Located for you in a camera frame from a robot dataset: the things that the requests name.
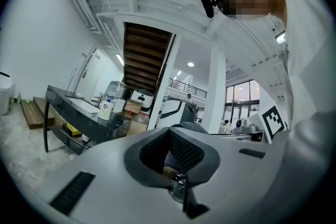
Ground silver pot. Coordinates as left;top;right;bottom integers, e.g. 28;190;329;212
106;80;131;101

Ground clear soap dispenser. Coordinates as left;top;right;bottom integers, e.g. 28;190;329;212
170;174;187;204

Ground cardboard box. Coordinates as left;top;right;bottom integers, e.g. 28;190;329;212
122;99;148;137

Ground white pump bottle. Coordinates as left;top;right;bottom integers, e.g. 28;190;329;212
98;96;114;127

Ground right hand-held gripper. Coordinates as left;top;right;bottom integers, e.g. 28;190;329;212
258;104;289;144

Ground large window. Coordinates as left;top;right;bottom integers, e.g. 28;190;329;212
225;79;261;125

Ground white and black robot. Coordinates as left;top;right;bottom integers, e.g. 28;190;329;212
156;95;201;130

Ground white trash bin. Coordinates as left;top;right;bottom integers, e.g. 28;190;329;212
0;71;14;116

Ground white column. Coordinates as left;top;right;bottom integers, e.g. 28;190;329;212
201;47;227;135

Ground black counter table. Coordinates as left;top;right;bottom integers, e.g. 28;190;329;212
43;84;133;156

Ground wooden staircase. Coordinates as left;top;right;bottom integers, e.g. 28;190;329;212
122;22;173;93

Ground wooden steps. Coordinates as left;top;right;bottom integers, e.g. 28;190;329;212
20;96;55;130

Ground yellow box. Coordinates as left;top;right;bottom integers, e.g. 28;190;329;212
62;123;82;137

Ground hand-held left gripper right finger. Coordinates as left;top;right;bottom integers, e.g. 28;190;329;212
169;127;286;224

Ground black railing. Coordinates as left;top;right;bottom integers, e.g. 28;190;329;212
167;77;208;100

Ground black head-mounted camera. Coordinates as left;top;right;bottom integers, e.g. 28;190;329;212
200;0;219;19

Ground white air fryer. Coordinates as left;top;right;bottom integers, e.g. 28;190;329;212
130;88;155;116

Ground white door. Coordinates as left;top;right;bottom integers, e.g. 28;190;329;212
75;46;106;100

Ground chrome faucet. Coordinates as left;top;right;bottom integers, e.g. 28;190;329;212
92;92;105;109

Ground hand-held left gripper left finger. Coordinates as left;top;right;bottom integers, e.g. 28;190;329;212
35;127;190;224

